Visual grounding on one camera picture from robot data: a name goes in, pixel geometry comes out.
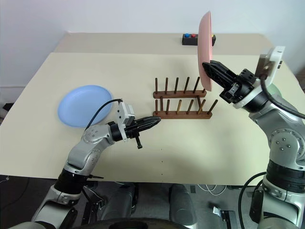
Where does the green plate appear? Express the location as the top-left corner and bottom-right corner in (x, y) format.
(266, 83), (283, 96)

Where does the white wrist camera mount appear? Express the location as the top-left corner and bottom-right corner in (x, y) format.
(116, 101), (136, 143)
(232, 46), (286, 111)

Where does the wooden dish rack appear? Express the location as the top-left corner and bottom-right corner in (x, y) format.
(152, 76), (219, 120)

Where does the white cable on floor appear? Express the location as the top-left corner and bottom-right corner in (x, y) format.
(197, 184), (228, 197)

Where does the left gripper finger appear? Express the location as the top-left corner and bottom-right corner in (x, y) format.
(139, 122), (160, 131)
(136, 116), (161, 125)

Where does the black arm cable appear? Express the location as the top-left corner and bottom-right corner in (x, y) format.
(84, 98), (123, 131)
(259, 74), (305, 120)

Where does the pink plate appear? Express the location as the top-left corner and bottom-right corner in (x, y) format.
(198, 10), (214, 92)

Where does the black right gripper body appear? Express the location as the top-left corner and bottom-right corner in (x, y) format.
(219, 69), (257, 104)

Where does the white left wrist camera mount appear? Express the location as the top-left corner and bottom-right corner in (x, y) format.
(116, 101), (136, 143)

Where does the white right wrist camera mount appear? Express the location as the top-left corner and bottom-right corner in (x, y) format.
(232, 46), (286, 111)

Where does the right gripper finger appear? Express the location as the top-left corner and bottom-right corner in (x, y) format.
(209, 60), (240, 82)
(202, 62), (236, 91)

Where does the black object beside table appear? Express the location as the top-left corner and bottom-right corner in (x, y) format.
(0, 102), (11, 125)

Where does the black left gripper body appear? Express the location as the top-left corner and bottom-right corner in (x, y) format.
(123, 123), (144, 150)

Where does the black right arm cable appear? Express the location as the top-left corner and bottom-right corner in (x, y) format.
(259, 74), (305, 120)

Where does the dark rounded robot leg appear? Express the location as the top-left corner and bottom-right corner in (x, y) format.
(168, 183), (199, 226)
(102, 183), (139, 224)

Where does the metal clip on floor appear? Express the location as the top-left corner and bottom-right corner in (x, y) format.
(209, 202), (231, 221)

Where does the black button box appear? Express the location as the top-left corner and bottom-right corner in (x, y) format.
(182, 33), (217, 46)

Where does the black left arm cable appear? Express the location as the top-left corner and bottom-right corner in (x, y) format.
(84, 98), (123, 131)

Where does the blue plate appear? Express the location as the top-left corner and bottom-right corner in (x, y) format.
(57, 84), (113, 128)

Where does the dark round robot waist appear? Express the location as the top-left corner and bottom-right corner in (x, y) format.
(80, 216), (200, 229)

